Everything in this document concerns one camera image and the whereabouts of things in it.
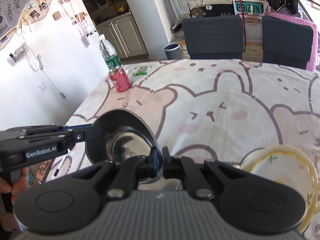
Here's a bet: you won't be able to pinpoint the black letter board sign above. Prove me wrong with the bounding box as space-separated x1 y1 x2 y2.
190 4 235 18

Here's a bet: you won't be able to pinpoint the bear pattern tablecloth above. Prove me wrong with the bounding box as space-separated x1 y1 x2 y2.
44 59 320 240

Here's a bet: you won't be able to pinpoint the clear water bottle green label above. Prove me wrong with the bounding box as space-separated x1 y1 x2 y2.
98 34 122 70

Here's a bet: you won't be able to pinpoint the dark chair left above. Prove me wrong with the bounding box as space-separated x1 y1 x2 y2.
182 15 244 60

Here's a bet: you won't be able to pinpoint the teal poizon sign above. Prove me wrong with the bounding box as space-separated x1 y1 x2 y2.
233 1 265 16

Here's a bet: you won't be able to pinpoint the dark chair right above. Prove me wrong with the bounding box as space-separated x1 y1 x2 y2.
261 15 315 70

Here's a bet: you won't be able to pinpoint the red soda can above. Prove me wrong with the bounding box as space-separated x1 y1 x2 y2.
109 66 131 93

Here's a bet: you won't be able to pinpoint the pink cushioned chair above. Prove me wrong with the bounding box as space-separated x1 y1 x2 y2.
266 11 318 73

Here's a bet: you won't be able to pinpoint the small round steel bowl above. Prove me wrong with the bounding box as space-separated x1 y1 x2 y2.
85 108 160 184

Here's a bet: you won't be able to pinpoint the dark chair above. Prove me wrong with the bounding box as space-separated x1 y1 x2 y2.
182 15 244 60
261 15 315 70

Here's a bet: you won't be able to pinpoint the green snack packet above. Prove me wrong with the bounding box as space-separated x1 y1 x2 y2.
132 66 151 76

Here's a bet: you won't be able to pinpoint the large cream ceramic bowl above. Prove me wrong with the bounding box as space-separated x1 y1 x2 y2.
239 145 319 233

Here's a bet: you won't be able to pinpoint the panda photo wall collage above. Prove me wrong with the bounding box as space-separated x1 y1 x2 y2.
1 0 52 49

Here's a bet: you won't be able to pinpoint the white charging cable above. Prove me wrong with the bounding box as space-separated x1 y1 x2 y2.
21 32 67 99

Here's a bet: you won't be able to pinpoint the person's left hand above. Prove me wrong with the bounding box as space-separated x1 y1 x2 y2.
0 167 29 204

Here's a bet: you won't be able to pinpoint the white floral scalloped dish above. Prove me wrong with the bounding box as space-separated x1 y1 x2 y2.
251 152 314 209

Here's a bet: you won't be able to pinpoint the grey waste bin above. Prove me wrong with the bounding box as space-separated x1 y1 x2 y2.
163 43 182 60

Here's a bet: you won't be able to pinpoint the grey kitchen cabinets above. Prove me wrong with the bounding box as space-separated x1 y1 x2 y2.
97 12 148 59

